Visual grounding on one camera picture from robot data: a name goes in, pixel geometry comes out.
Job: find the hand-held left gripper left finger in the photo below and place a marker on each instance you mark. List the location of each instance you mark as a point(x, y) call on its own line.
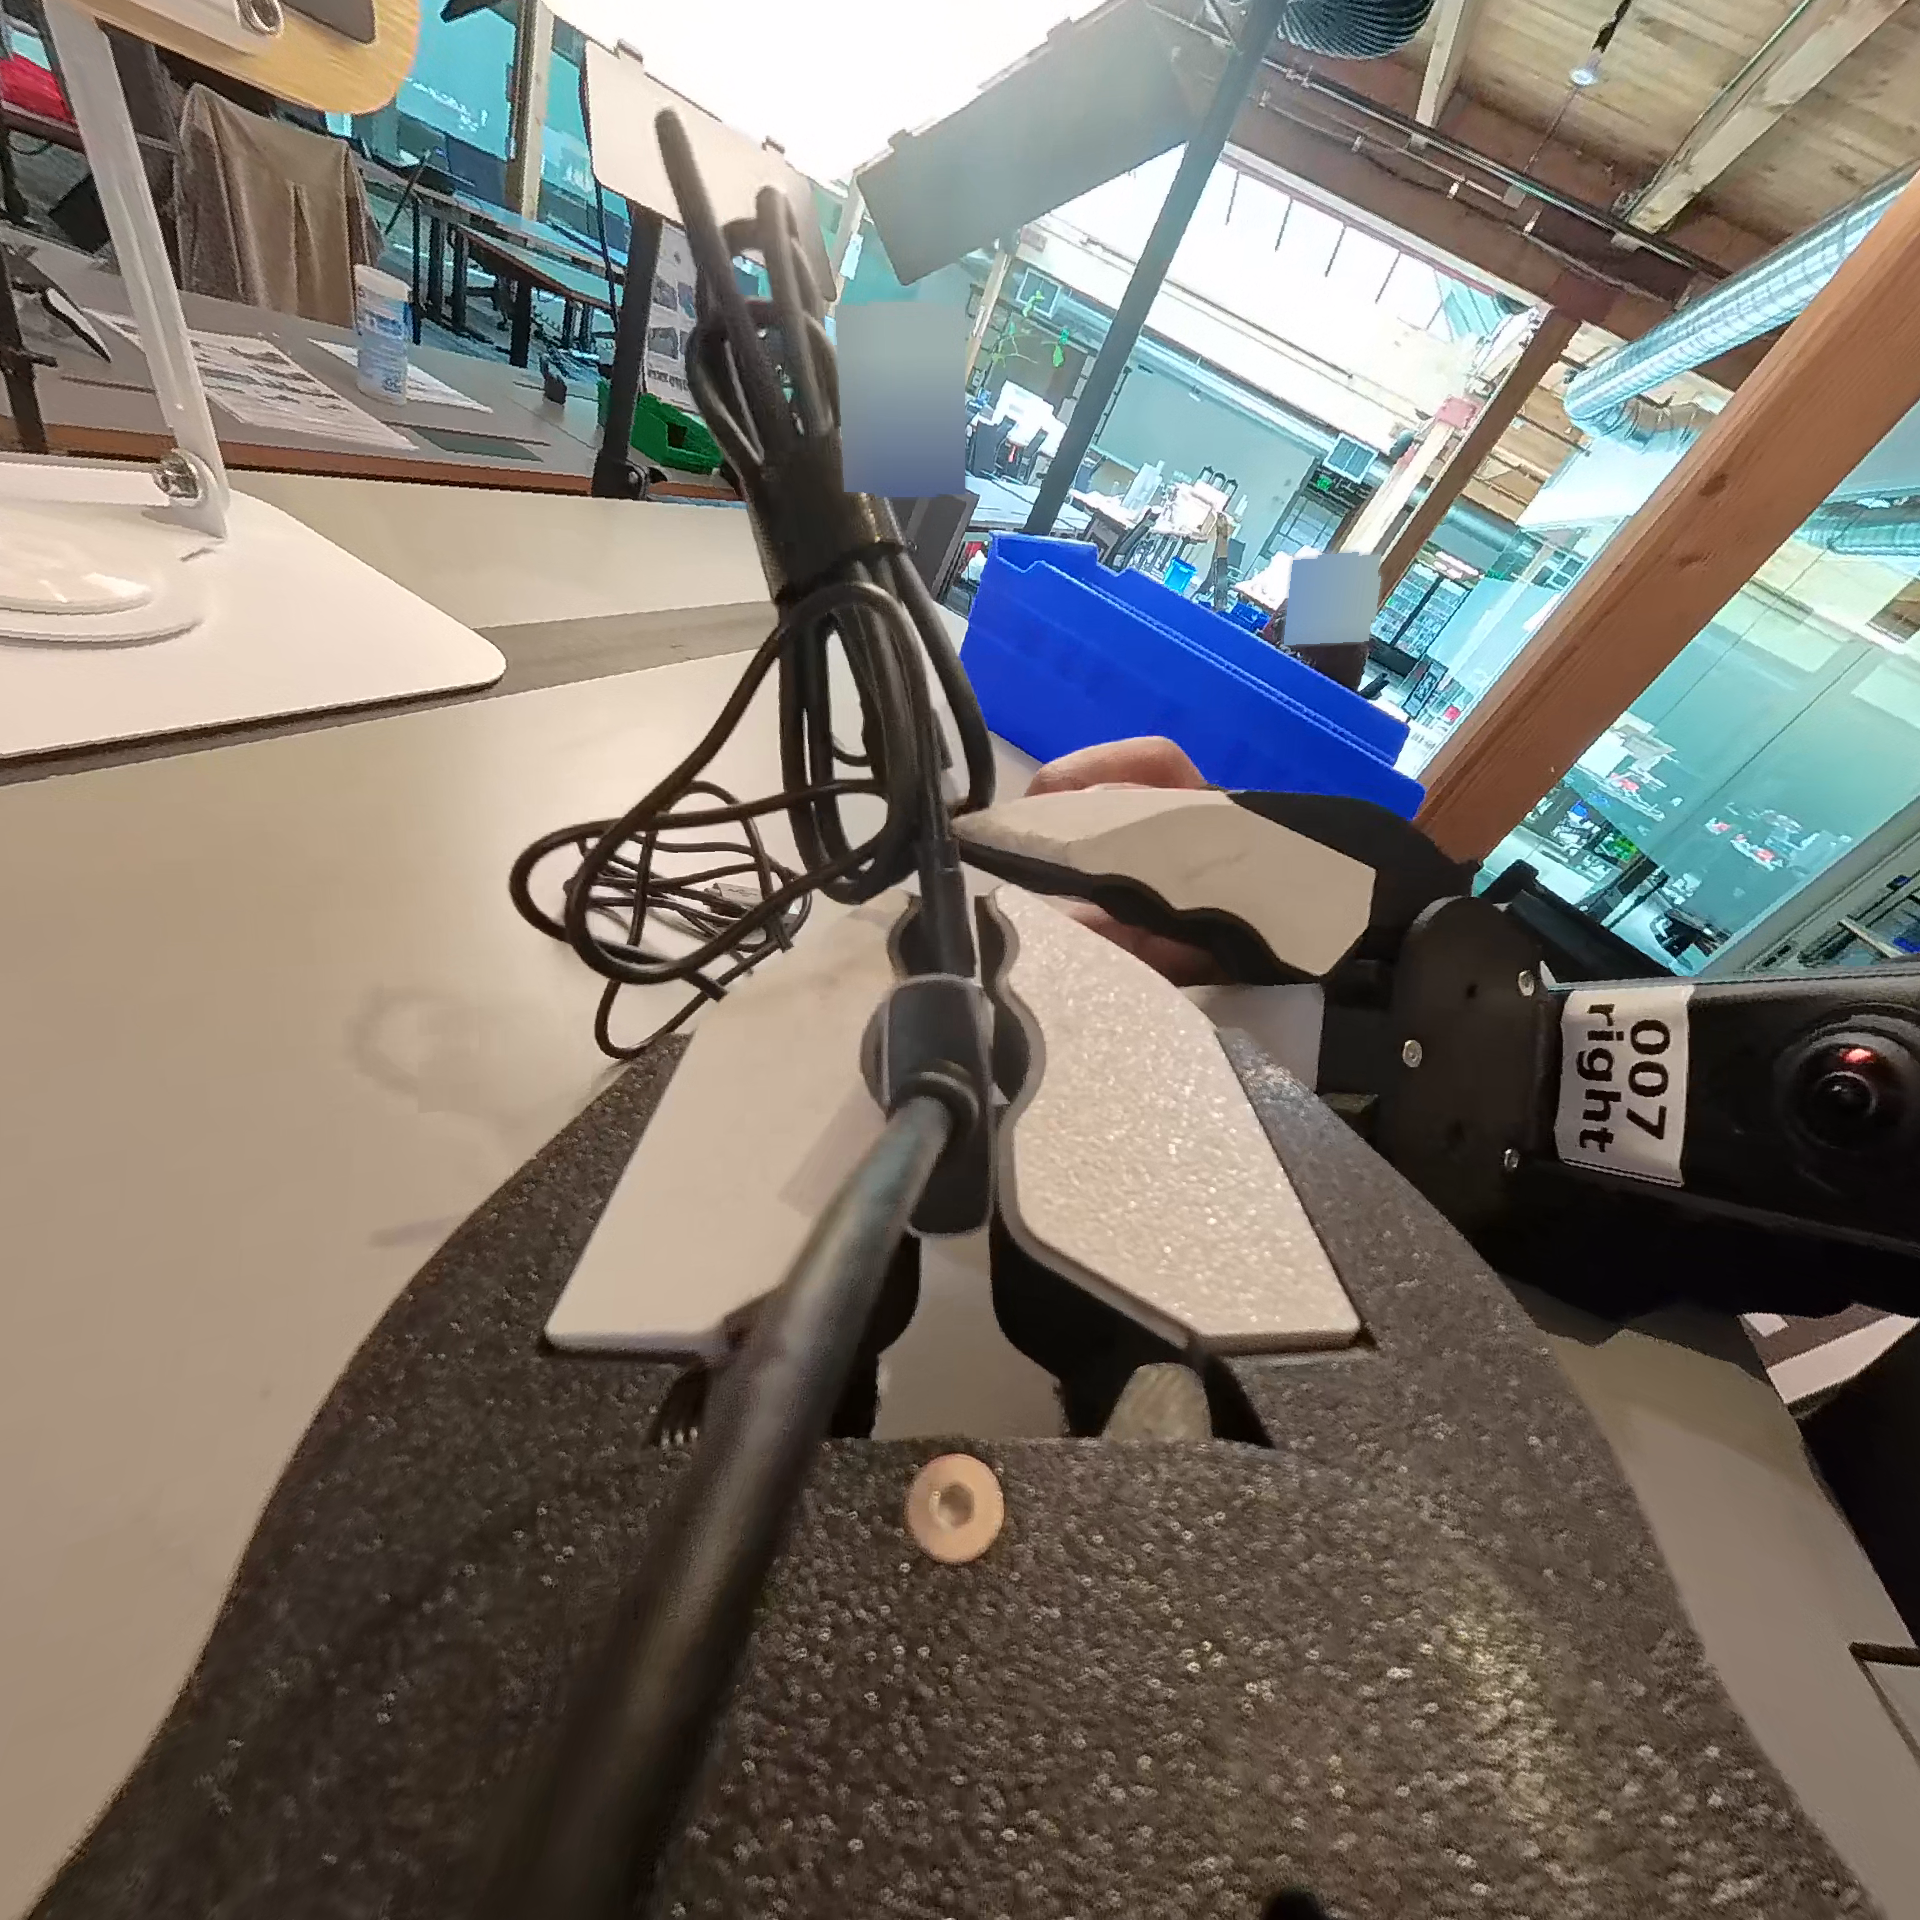
point(706, 1185)

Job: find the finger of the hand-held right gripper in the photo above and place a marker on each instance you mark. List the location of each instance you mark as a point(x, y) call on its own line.
point(1201, 856)

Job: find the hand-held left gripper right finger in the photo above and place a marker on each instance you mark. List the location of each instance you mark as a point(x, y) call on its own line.
point(1172, 1185)

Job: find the blue plastic bin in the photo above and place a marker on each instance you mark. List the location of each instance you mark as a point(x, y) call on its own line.
point(1172, 675)

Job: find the person's right hand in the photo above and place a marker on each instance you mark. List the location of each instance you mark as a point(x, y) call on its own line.
point(1125, 764)

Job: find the black white marker sheet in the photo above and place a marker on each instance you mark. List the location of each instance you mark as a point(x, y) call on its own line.
point(1839, 1348)

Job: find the black pole with round cap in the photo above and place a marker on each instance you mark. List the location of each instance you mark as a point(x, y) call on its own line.
point(1156, 255)

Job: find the green plastic bin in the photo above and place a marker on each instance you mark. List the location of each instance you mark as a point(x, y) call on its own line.
point(675, 433)

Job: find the printed roll-up banner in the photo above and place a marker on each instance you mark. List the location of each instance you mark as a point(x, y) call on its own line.
point(675, 316)

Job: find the black light stand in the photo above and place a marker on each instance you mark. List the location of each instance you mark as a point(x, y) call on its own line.
point(629, 345)

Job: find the studio light panel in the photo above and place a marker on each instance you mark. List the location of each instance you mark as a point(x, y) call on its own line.
point(975, 89)

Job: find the white wipes canister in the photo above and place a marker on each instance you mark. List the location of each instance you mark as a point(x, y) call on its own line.
point(382, 338)

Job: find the printed instruction sheet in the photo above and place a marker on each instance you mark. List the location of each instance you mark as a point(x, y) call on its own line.
point(255, 376)

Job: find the brown jacket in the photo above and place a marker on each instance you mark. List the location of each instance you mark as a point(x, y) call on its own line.
point(271, 210)

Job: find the wooden post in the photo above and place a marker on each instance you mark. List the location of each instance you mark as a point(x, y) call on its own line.
point(1681, 494)

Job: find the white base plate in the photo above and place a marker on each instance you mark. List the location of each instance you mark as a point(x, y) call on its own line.
point(300, 628)

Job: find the metal air duct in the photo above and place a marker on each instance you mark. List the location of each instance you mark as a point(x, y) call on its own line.
point(1725, 316)

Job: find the white stand frame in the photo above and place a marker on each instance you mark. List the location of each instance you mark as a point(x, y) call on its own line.
point(142, 300)

